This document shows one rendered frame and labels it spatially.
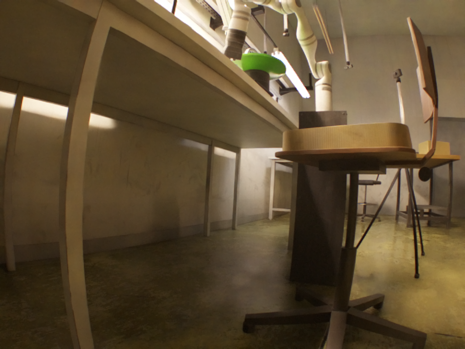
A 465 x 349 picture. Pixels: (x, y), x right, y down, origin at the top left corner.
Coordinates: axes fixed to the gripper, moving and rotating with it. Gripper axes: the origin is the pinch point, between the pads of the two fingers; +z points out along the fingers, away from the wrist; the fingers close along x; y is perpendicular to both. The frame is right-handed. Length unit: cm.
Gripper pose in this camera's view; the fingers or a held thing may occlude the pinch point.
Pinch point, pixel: (225, 73)
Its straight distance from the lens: 106.5
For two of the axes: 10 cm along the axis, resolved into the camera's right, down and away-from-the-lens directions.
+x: 9.3, 0.7, 3.7
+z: -2.2, 8.9, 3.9
